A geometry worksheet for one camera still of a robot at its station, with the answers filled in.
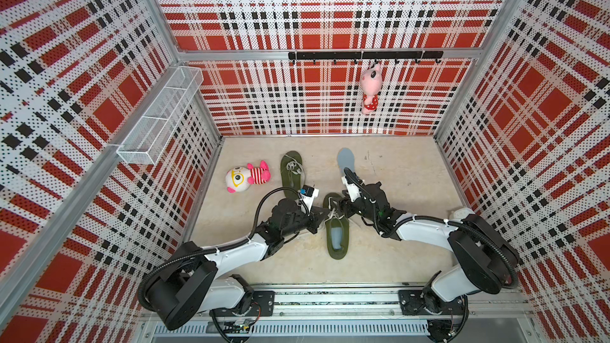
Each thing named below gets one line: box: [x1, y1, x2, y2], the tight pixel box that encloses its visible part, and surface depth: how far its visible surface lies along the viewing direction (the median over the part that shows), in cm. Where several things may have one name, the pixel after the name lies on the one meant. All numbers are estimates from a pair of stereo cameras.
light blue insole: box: [336, 146, 356, 176], surface depth 117 cm
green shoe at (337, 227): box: [323, 192, 350, 261], surface depth 86 cm
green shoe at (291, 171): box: [280, 150, 303, 201], surface depth 103 cm
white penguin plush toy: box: [224, 160, 272, 194], surface depth 100 cm
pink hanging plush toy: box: [359, 61, 383, 114], surface depth 95 cm
